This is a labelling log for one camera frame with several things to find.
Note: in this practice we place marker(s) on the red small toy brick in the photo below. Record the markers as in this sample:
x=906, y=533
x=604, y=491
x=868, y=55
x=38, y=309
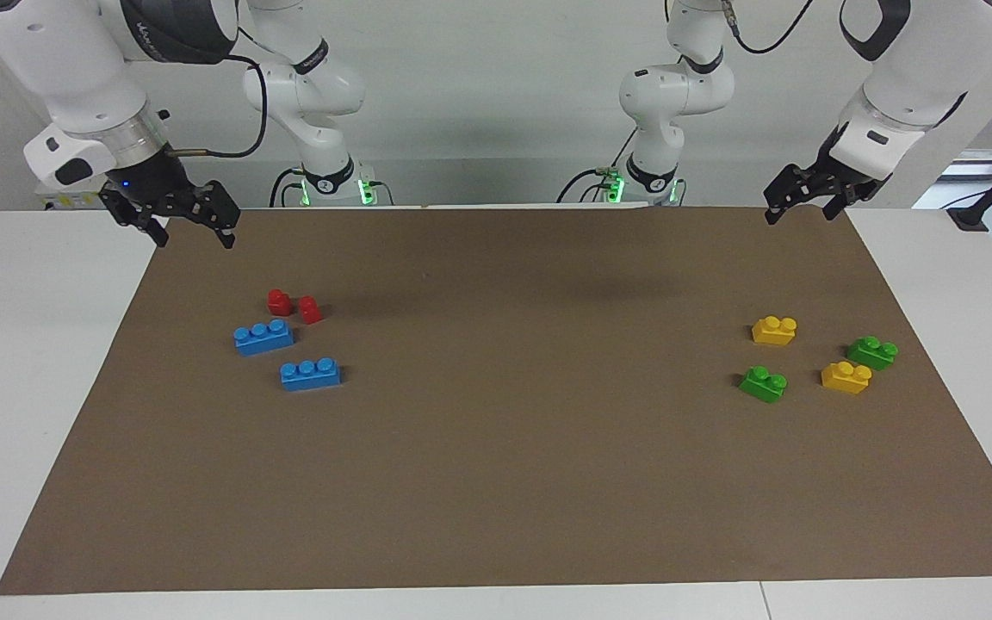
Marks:
x=279, y=302
x=311, y=310

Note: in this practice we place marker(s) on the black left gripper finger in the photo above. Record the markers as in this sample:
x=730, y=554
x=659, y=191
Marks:
x=833, y=207
x=773, y=213

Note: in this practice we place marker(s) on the blue three-stud toy brick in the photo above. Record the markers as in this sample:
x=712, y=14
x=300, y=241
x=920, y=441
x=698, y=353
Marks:
x=263, y=337
x=311, y=375

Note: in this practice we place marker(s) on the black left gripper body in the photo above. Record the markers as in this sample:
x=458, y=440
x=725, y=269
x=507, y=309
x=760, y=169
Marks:
x=832, y=182

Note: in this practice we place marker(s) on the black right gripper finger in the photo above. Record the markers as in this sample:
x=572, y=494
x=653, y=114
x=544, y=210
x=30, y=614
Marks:
x=157, y=232
x=226, y=236

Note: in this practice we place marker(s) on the green two-stud toy brick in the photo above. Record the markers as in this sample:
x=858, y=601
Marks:
x=762, y=384
x=872, y=353

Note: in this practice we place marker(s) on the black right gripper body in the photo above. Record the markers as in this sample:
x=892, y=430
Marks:
x=156, y=185

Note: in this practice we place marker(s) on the white power strip box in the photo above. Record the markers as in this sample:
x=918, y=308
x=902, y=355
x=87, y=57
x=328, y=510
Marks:
x=74, y=201

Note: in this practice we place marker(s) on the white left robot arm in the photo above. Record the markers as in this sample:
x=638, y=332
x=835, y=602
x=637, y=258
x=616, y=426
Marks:
x=918, y=77

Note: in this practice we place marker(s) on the brown table mat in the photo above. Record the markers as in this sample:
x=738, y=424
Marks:
x=496, y=474

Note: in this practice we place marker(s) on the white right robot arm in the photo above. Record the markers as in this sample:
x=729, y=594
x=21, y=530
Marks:
x=74, y=69

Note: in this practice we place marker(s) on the yellow two-stud toy brick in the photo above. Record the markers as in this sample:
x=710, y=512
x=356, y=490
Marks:
x=846, y=378
x=774, y=331

